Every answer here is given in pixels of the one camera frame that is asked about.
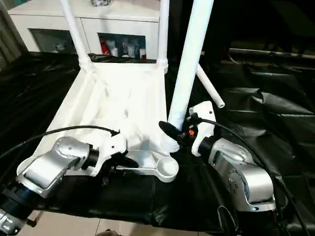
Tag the dark metal rail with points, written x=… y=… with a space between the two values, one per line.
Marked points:
x=270 y=52

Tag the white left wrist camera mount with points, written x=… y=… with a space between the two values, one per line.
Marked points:
x=110 y=150

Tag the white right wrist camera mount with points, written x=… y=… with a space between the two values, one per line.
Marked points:
x=205 y=123

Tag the white glass-door cabinet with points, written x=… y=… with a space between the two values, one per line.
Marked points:
x=118 y=22

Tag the white bottle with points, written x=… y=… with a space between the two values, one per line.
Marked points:
x=114 y=51

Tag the grey curtain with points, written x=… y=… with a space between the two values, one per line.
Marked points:
x=9 y=32

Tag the black left robot foot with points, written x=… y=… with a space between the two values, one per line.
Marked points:
x=108 y=232

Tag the white plastic table leg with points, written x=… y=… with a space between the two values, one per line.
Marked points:
x=75 y=32
x=163 y=32
x=189 y=61
x=211 y=88

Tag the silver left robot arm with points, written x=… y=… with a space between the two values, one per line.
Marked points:
x=49 y=167

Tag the black work mat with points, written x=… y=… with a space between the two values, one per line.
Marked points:
x=29 y=98

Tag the grey patterned ornament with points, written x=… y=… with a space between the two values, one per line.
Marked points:
x=101 y=2

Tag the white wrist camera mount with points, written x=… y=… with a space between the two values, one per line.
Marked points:
x=110 y=150
x=205 y=123

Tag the red package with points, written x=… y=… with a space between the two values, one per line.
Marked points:
x=104 y=46

